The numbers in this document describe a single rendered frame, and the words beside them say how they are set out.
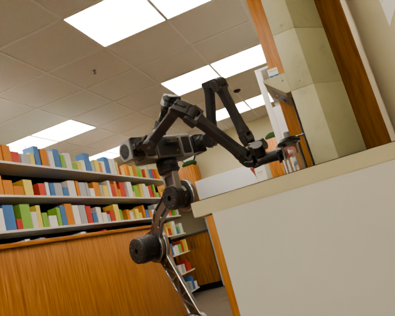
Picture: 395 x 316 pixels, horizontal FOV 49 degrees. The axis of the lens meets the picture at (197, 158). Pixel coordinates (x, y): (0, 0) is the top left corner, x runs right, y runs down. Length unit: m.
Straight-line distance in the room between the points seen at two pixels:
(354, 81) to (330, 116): 0.45
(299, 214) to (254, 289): 0.21
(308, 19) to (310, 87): 0.38
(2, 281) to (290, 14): 2.24
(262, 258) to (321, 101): 1.22
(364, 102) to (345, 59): 0.27
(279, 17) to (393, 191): 1.42
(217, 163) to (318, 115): 5.93
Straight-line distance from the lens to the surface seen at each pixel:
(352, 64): 2.57
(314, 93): 2.14
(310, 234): 1.05
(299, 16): 2.32
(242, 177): 7.13
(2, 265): 2.96
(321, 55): 2.28
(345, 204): 1.04
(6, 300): 2.94
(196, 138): 2.82
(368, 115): 2.50
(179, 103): 2.15
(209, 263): 7.47
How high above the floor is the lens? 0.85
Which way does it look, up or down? 10 degrees up
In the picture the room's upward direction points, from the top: 16 degrees counter-clockwise
